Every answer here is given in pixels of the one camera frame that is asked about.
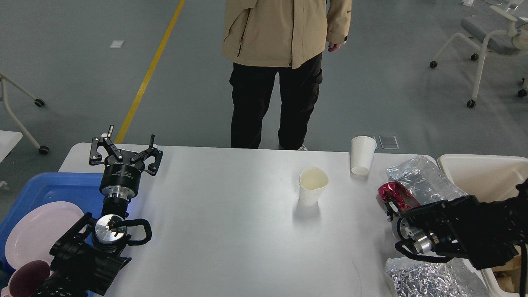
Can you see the white side table corner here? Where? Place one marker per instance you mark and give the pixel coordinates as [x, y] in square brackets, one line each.
[8, 141]

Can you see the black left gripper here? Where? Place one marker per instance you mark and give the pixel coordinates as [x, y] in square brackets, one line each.
[121, 175]

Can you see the white paper cup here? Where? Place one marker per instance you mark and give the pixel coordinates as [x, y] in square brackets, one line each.
[312, 183]
[362, 153]

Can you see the pink plate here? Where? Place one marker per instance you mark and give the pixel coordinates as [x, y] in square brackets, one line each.
[34, 235]

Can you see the crumpled brown paper in bin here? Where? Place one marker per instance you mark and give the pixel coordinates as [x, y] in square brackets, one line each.
[509, 281]

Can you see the bystander hand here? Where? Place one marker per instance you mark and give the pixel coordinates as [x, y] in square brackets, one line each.
[332, 47]

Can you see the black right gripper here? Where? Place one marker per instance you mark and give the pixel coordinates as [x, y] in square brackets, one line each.
[415, 239]

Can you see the crushed red soda can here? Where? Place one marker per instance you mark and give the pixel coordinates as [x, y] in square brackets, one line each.
[396, 191]

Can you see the aluminium foil piece lower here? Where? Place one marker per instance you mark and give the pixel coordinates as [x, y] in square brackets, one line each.
[408, 278]

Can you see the brown paper bag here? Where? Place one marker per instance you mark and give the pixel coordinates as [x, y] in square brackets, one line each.
[514, 263]

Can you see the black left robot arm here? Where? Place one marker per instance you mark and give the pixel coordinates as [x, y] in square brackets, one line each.
[87, 258]

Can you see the white floor socket plate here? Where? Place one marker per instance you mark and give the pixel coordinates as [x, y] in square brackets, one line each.
[388, 142]

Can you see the blue plastic tray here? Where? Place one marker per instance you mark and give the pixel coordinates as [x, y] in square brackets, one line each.
[77, 188]

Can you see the white chair left edge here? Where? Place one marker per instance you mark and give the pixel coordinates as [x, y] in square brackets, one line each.
[14, 113]

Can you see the pink mug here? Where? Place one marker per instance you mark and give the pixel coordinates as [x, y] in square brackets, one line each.
[26, 280]

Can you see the crumpled aluminium foil sheet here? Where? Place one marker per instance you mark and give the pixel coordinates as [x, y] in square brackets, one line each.
[424, 180]

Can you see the beige plastic bin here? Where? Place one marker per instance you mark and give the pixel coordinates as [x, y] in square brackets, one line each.
[489, 178]

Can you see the person in black trousers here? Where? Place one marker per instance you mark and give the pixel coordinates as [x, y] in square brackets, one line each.
[285, 39]

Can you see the white grey office chair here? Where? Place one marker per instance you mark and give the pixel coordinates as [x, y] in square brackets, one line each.
[502, 33]

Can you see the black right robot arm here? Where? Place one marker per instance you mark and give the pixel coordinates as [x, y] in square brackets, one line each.
[487, 234]

